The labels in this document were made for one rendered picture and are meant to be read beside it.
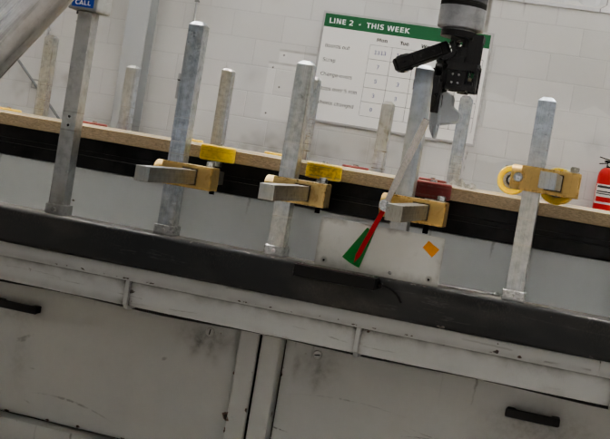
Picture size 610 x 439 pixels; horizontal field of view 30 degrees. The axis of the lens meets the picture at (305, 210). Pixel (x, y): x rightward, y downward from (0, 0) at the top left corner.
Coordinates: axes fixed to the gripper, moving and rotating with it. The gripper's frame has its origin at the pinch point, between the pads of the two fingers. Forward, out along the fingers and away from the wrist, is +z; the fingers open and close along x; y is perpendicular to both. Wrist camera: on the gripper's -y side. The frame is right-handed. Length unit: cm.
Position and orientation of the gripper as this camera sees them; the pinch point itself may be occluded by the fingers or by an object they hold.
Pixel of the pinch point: (431, 131)
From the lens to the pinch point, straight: 225.2
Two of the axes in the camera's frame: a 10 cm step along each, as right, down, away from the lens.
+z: -1.6, 9.8, 0.5
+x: 2.6, -0.1, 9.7
